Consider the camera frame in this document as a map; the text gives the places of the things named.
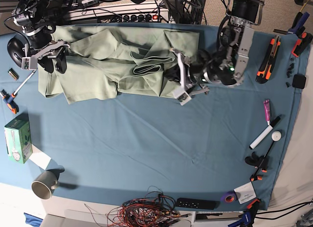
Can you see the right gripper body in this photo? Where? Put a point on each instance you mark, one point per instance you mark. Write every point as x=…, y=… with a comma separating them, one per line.
x=53, y=45

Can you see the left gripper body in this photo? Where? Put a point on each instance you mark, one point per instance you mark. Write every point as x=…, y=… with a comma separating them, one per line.
x=188, y=81

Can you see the pale green T-shirt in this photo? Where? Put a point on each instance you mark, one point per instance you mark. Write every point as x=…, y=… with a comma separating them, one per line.
x=104, y=61

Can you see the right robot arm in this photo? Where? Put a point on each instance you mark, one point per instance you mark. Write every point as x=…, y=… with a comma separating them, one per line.
x=39, y=48

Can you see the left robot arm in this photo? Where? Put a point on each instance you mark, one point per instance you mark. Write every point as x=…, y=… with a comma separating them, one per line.
x=227, y=65

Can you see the white ballpoint pen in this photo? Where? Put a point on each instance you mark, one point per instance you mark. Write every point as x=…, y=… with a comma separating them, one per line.
x=23, y=83

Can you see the black computer mouse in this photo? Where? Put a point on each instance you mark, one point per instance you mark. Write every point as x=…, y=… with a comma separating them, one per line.
x=17, y=48

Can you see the small battery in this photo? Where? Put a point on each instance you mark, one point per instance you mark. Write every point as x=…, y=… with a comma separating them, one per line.
x=13, y=74

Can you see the blue orange screwdriver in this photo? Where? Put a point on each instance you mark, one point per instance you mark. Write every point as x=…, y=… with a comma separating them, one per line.
x=9, y=101

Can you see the black power strip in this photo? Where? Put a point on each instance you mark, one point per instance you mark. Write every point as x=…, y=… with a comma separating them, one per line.
x=135, y=18

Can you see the blue table cloth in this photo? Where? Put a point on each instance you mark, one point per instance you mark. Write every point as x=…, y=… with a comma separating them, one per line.
x=118, y=149

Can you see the orange black utility knife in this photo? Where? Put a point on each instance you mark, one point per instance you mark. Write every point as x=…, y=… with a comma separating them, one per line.
x=265, y=71

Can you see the green tea box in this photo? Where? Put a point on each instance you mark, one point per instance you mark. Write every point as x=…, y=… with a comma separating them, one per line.
x=18, y=139

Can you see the purple glue tube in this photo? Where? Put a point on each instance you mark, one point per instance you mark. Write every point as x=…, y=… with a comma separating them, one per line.
x=266, y=104

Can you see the white black marker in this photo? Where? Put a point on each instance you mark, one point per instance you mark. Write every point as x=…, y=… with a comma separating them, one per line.
x=265, y=132

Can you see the white paper sheet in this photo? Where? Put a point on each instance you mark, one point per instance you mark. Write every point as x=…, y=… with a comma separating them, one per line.
x=39, y=158

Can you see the white round cap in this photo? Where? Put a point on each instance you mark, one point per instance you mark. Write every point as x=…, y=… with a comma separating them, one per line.
x=276, y=135

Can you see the black orange bar clamp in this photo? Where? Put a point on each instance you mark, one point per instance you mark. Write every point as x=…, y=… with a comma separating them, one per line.
x=259, y=162

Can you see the black square pad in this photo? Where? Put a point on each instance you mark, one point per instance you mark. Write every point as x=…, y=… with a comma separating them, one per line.
x=299, y=81

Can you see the purple tape roll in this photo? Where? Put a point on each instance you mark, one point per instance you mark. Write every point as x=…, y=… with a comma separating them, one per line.
x=229, y=197

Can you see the orange black spring clamp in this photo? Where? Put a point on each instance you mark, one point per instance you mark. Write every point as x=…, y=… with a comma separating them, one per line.
x=303, y=41

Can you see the black remote control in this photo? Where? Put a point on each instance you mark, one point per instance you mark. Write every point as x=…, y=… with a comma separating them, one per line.
x=196, y=204

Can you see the white paper card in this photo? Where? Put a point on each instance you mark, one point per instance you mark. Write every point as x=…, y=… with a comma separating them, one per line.
x=245, y=193

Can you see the grey ceramic mug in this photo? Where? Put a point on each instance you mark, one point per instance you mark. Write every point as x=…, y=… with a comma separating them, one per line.
x=44, y=185

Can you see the blue black bar clamp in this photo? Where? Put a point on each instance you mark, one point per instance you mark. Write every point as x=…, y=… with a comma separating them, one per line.
x=248, y=216

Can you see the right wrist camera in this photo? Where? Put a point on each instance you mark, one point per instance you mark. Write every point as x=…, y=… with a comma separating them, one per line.
x=29, y=63

